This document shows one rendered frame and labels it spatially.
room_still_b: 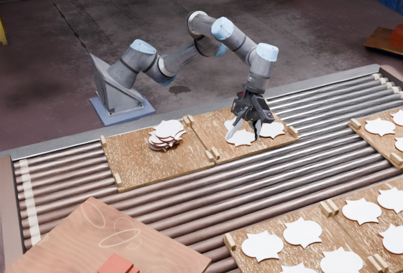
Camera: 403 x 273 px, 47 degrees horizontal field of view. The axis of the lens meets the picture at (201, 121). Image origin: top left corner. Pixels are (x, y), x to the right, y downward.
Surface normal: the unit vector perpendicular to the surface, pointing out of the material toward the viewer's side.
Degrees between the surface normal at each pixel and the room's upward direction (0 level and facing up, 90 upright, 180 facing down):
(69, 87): 0
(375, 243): 0
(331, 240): 0
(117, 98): 90
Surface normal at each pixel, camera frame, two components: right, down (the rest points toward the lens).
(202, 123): 0.00, -0.81
